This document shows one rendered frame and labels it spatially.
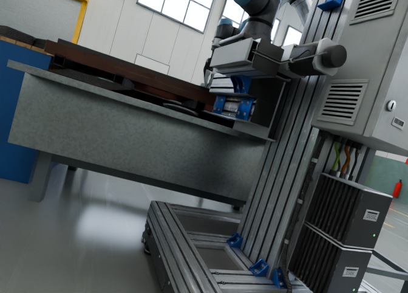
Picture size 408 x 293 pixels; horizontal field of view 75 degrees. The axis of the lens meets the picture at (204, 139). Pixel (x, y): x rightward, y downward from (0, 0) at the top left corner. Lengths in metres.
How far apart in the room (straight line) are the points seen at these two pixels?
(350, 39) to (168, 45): 9.44
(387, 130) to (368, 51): 0.22
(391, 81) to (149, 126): 1.05
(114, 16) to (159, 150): 8.83
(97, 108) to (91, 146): 0.19
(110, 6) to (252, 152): 9.01
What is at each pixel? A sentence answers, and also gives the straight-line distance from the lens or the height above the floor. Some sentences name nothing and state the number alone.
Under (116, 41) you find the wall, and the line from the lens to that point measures 9.93.
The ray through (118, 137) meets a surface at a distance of 1.43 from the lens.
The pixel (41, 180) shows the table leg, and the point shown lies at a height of 0.12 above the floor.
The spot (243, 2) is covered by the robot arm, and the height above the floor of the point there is 1.14.
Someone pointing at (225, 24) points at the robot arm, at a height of 1.18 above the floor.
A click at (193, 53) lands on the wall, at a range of 10.44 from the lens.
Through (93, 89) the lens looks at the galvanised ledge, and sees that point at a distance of 1.27.
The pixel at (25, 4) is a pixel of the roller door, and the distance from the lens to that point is 10.19.
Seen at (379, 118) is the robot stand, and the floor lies 0.81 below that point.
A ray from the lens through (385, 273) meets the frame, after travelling 1.87.
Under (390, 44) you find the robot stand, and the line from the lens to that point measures 0.85.
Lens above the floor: 0.68
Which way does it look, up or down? 4 degrees down
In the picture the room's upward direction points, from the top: 17 degrees clockwise
